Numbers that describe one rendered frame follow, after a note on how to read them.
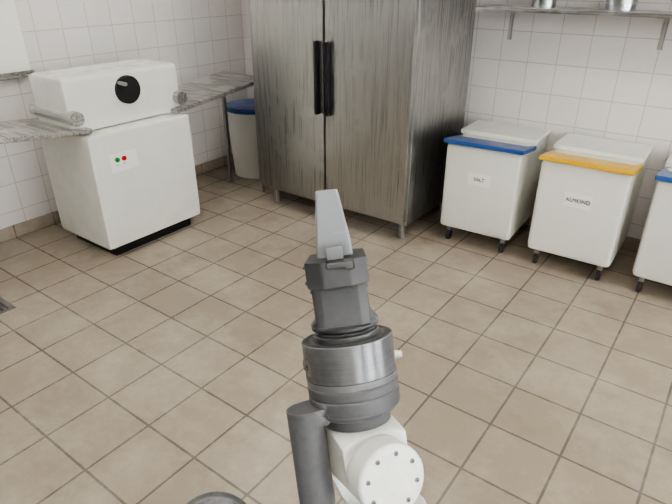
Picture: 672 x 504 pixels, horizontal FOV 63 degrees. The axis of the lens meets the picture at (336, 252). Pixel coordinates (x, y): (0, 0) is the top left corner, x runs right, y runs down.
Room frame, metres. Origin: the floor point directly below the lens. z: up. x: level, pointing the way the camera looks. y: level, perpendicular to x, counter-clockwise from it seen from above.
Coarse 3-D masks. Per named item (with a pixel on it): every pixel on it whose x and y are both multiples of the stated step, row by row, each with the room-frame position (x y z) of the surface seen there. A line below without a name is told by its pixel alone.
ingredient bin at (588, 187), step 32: (544, 160) 3.28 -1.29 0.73; (576, 160) 3.15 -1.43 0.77; (608, 160) 3.24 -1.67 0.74; (640, 160) 3.20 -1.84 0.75; (544, 192) 3.24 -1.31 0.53; (576, 192) 3.14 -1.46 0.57; (608, 192) 3.03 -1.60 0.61; (544, 224) 3.22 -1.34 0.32; (576, 224) 3.11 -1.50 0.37; (608, 224) 3.01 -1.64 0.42; (576, 256) 3.09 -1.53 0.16; (608, 256) 2.99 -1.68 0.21
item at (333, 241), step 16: (320, 192) 0.46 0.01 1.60; (336, 192) 0.46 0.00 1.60; (320, 208) 0.45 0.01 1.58; (336, 208) 0.45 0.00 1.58; (320, 224) 0.45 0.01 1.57; (336, 224) 0.45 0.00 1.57; (320, 240) 0.44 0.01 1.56; (336, 240) 0.44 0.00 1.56; (320, 256) 0.43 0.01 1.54; (336, 256) 0.43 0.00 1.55
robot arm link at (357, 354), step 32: (352, 256) 0.43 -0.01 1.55; (320, 288) 0.40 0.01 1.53; (352, 288) 0.41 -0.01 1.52; (320, 320) 0.40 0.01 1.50; (352, 320) 0.40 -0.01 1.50; (320, 352) 0.40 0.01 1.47; (352, 352) 0.39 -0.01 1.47; (384, 352) 0.40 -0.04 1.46; (320, 384) 0.39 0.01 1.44; (352, 384) 0.38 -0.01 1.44
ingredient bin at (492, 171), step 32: (480, 128) 3.89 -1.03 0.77; (512, 128) 3.89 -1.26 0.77; (448, 160) 3.64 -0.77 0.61; (480, 160) 3.51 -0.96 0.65; (512, 160) 3.39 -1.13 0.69; (448, 192) 3.62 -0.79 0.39; (480, 192) 3.50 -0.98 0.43; (512, 192) 3.38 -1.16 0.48; (448, 224) 3.61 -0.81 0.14; (480, 224) 3.48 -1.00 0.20; (512, 224) 3.38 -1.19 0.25
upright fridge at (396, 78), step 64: (256, 0) 4.32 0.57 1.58; (320, 0) 3.98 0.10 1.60; (384, 0) 3.68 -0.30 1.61; (448, 0) 3.88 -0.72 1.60; (256, 64) 4.35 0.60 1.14; (320, 64) 3.98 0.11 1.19; (384, 64) 3.67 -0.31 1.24; (448, 64) 3.95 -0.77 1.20; (320, 128) 3.99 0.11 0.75; (384, 128) 3.66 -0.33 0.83; (448, 128) 4.02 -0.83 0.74; (384, 192) 3.65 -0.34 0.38
